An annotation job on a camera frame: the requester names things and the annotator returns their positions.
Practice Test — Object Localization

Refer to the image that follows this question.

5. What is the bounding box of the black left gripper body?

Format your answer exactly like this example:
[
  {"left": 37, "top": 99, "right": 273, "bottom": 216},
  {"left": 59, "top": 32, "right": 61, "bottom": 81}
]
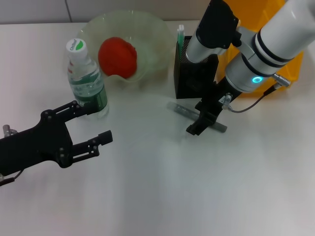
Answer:
[{"left": 0, "top": 109, "right": 74, "bottom": 176}]

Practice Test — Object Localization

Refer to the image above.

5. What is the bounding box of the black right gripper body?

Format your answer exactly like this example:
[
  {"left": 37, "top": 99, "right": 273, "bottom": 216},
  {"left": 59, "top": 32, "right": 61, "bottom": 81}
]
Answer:
[{"left": 195, "top": 78, "right": 242, "bottom": 121}]

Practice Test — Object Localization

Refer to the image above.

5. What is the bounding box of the grey marker pen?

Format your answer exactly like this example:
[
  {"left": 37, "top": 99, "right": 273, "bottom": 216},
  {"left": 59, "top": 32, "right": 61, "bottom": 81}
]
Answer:
[{"left": 167, "top": 102, "right": 227, "bottom": 134}]

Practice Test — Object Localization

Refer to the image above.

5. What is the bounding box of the clear plastic water bottle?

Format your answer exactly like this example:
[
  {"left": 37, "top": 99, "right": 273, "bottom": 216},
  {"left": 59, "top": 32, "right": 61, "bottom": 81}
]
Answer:
[{"left": 65, "top": 38, "right": 109, "bottom": 120}]

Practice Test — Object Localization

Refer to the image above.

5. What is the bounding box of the orange fruit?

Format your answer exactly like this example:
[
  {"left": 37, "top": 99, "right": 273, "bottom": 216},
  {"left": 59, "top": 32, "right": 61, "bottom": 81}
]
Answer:
[{"left": 97, "top": 36, "right": 138, "bottom": 80}]

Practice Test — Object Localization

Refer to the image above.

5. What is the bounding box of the green utility knife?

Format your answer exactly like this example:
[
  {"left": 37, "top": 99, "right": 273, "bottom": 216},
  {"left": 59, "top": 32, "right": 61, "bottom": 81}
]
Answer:
[{"left": 176, "top": 24, "right": 186, "bottom": 59}]

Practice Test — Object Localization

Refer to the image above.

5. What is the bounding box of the black mesh pen holder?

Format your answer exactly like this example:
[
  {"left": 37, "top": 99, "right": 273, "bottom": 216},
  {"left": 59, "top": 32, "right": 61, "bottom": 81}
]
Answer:
[{"left": 173, "top": 35, "right": 220, "bottom": 99}]

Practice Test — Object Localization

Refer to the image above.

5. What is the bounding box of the translucent green fruit bowl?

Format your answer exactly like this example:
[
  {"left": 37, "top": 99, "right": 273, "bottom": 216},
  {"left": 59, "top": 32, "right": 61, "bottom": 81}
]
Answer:
[{"left": 78, "top": 9, "right": 173, "bottom": 87}]

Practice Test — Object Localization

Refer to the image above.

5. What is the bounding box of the yellow plastic storage bin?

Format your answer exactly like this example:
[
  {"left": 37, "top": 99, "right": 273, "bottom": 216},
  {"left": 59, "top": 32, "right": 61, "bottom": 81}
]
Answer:
[{"left": 216, "top": 0, "right": 305, "bottom": 99}]

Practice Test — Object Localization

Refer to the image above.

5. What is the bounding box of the left gripper cable with plug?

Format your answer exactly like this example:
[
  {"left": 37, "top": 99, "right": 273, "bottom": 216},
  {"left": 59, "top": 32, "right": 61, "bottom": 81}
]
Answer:
[{"left": 0, "top": 124, "right": 25, "bottom": 186}]

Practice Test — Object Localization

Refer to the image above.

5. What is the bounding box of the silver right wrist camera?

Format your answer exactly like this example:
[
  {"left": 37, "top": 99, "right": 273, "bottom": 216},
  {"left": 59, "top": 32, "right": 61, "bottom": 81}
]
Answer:
[{"left": 186, "top": 0, "right": 242, "bottom": 63}]

